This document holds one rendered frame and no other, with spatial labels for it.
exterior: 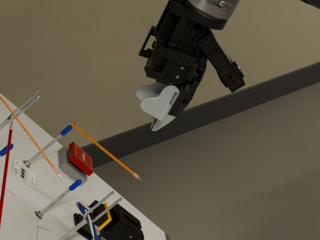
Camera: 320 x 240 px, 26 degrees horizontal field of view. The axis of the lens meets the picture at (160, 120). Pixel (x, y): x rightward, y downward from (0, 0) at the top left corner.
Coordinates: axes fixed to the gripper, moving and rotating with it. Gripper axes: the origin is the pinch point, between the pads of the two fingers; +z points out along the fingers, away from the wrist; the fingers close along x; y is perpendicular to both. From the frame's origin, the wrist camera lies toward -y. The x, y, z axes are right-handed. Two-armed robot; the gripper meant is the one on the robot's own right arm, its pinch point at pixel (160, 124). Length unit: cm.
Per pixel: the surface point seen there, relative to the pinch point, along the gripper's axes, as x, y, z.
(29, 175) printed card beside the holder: 1.6, 16.6, 14.4
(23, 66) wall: -158, -9, 75
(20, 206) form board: 10.9, 18.6, 13.5
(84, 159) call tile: -9.4, 5.5, 15.8
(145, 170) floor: -159, -78, 108
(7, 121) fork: 8.8, 24.5, 1.5
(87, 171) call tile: -7.4, 4.8, 16.8
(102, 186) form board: -12.5, -1.1, 22.7
